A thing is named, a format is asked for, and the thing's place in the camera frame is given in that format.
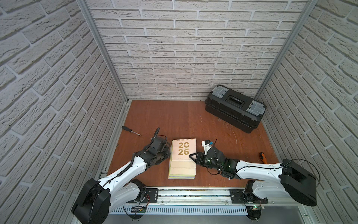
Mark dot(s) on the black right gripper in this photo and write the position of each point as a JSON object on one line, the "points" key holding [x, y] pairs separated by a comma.
{"points": [[199, 157]]}

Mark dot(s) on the pink 2026 desk calendar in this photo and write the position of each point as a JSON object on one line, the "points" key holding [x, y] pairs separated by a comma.
{"points": [[180, 163]]}

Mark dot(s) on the green 2026 calendar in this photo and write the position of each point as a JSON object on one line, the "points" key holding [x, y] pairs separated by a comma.
{"points": [[181, 177]]}

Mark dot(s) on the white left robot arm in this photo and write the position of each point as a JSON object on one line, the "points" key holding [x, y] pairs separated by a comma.
{"points": [[98, 198]]}

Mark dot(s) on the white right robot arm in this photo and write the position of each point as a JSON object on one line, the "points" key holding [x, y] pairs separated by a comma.
{"points": [[286, 179]]}

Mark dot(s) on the black plastic toolbox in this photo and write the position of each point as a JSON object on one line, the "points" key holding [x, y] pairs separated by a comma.
{"points": [[239, 110]]}

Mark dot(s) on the orange utility knife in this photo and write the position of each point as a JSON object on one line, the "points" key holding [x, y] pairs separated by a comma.
{"points": [[263, 158]]}

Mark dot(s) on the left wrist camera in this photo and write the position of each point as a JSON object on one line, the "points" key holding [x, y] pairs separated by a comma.
{"points": [[159, 144]]}

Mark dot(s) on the black handled screwdriver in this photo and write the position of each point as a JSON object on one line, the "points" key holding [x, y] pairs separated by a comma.
{"points": [[130, 130]]}

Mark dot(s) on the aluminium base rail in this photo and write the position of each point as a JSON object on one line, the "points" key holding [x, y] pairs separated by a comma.
{"points": [[201, 201]]}

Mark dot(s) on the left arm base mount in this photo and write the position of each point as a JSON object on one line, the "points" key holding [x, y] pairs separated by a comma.
{"points": [[145, 197]]}

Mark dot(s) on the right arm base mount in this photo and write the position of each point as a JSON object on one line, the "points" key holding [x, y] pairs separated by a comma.
{"points": [[253, 204]]}

